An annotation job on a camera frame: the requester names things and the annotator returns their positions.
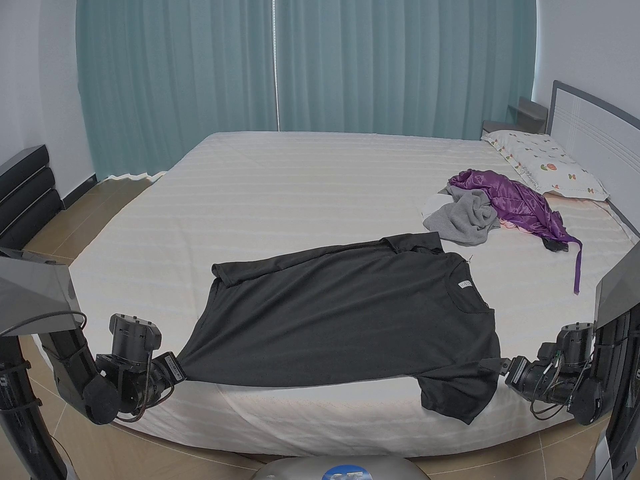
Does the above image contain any white printed pillow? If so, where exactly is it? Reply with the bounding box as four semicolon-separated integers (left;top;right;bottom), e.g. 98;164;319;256
481;129;611;201

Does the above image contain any pile of clothes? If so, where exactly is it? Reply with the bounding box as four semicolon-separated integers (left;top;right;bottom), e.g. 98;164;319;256
422;168;585;296

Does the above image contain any black T-shirt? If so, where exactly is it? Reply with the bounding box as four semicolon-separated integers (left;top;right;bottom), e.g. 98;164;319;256
180;233;502;425

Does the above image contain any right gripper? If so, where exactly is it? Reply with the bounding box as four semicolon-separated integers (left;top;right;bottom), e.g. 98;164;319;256
504;354;542;401

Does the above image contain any black chest of drawers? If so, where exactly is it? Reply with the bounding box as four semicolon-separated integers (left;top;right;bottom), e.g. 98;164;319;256
0;144;63;246

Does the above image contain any bed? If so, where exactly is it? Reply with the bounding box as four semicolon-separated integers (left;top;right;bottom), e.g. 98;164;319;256
20;80;640;461

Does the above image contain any blue-green curtain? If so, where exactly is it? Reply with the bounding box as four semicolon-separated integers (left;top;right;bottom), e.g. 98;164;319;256
274;0;538;141
75;0;278;181

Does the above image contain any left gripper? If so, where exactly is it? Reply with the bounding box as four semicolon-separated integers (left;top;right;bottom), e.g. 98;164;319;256
146;349;189;400

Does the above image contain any grey bedside table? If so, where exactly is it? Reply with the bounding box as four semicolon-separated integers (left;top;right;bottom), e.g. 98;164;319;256
482;96;549;136

